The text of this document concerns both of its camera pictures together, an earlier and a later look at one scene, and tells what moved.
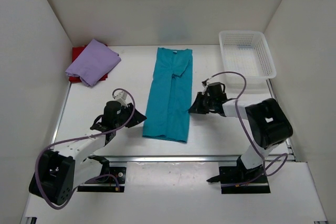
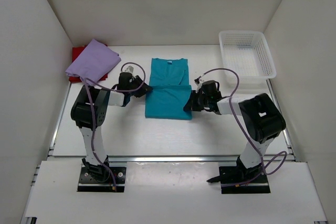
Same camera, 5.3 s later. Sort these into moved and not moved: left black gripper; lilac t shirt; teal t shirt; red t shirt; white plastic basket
Moved: teal t shirt; left black gripper
Not moved: white plastic basket; lilac t shirt; red t shirt
